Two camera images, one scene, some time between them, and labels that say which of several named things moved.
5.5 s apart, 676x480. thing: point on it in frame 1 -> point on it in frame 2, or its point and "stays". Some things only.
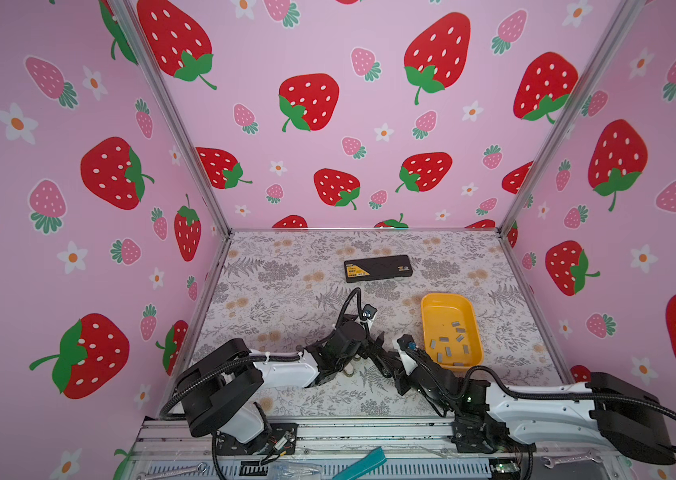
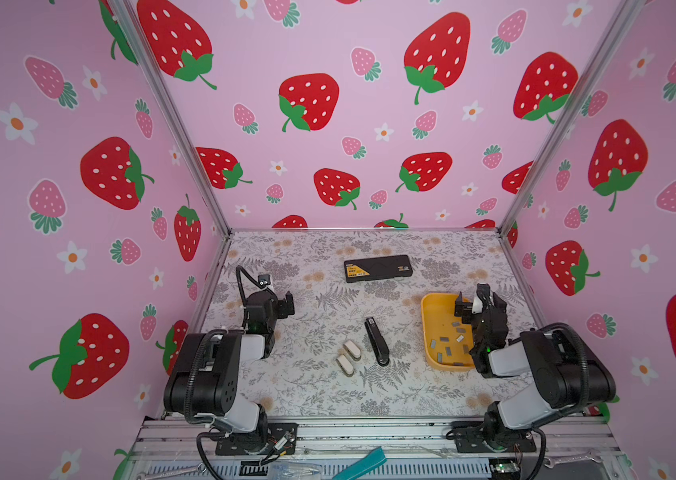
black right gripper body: [411, 381] -> [469, 317]
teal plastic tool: [373, 460] stays
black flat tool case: [377, 268] stays
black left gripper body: [367, 346] -> [281, 303]
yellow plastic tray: [452, 331] stays
